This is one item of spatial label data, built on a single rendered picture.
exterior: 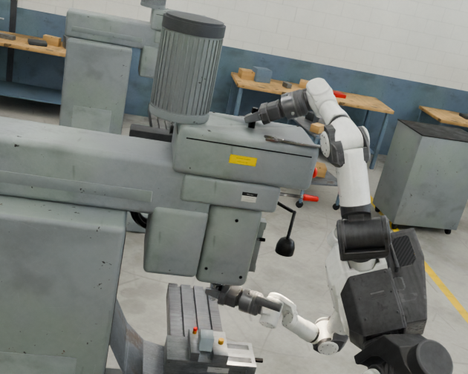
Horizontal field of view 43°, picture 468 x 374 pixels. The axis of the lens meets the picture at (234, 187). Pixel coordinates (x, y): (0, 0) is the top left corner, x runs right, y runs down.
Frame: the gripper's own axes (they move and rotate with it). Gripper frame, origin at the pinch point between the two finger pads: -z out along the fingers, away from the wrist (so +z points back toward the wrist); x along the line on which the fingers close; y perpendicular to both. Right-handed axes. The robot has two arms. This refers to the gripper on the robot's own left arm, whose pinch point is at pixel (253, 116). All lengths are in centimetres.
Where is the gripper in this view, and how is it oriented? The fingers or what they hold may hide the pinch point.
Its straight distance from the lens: 202.9
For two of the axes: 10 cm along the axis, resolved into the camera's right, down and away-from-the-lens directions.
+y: -3.2, -9.1, -2.8
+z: 9.4, -2.6, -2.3
